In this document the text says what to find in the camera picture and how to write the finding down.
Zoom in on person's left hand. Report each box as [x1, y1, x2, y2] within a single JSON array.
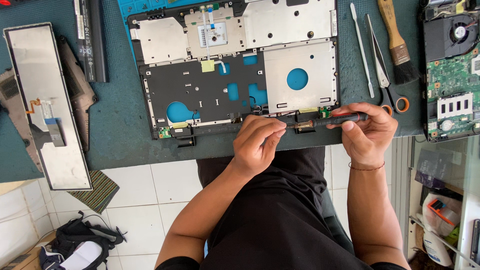
[[232, 114, 288, 178]]

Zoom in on person's right hand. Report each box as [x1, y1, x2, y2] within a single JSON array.
[[325, 102, 398, 170]]

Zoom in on black red screwdriver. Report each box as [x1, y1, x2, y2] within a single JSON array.
[[286, 112, 369, 130]]

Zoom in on disassembled black laptop chassis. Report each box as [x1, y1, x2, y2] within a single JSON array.
[[127, 0, 341, 148]]

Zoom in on person's black clothing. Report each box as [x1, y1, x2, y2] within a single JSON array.
[[155, 146, 409, 270]]

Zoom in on metal spudger tool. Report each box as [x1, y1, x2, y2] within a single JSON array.
[[350, 2, 375, 99]]

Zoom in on dark green chair seat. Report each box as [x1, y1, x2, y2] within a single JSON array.
[[321, 188, 355, 256]]

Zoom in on glass display cabinet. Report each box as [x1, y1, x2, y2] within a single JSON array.
[[402, 135, 480, 270]]

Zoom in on green laptop motherboard with fan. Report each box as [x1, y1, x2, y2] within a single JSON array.
[[422, 0, 480, 144]]

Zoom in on teal table mat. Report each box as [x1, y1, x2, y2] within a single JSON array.
[[0, 0, 426, 184]]

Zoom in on striped woven cloth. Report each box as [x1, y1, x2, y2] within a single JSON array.
[[67, 170, 121, 215]]

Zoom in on brown laptop cover panel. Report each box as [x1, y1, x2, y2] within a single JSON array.
[[56, 35, 99, 153]]

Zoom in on black backpack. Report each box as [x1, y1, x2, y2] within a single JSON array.
[[39, 210, 127, 270]]

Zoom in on black laptop battery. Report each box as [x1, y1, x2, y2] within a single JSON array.
[[73, 0, 110, 83]]

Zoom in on upturned silver laptop keyboard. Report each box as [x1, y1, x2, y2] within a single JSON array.
[[3, 22, 93, 191]]

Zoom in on cardboard box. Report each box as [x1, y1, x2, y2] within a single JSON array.
[[0, 230, 57, 270]]

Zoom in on red string bracelet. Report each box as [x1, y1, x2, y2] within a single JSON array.
[[348, 161, 386, 172]]

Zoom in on scissors with orange black handles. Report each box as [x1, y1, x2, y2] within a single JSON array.
[[365, 14, 410, 116]]

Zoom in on wooden handled black brush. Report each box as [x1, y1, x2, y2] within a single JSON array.
[[377, 0, 421, 85]]

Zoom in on white flat ribbon cable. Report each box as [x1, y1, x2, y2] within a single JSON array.
[[200, 5, 211, 61]]

